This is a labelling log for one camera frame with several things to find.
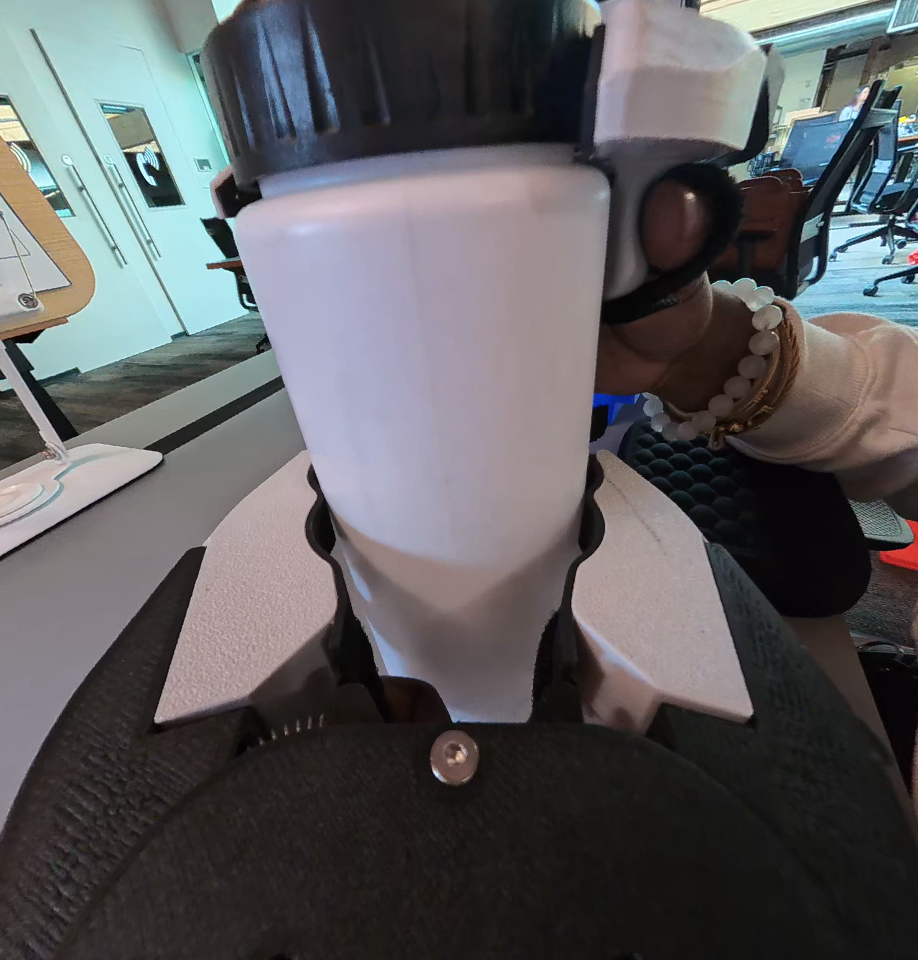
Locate gold bracelet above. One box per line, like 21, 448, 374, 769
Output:
665, 300, 801, 451

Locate printed instruction sheet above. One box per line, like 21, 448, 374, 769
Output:
0, 161, 73, 320

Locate person's right forearm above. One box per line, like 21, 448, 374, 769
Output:
729, 311, 918, 519

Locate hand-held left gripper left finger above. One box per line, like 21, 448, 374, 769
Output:
153, 450, 351, 727

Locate black computer monitor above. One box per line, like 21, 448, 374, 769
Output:
781, 112, 857, 185

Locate orange plastic object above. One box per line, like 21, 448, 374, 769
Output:
879, 525, 918, 575

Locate white door with window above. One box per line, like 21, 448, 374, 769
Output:
0, 30, 130, 361
91, 45, 238, 339

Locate instruction sign on white stand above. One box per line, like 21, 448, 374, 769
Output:
0, 105, 163, 571

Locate white plastic bottle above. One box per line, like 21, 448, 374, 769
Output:
234, 146, 613, 725

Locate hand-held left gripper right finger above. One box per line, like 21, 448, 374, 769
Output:
570, 450, 754, 725

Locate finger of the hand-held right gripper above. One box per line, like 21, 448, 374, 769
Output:
592, 0, 769, 162
210, 166, 263, 220

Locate black ribbed bottle lid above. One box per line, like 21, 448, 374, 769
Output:
202, 0, 608, 202

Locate person's right hand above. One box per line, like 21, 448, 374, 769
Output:
594, 180, 763, 414

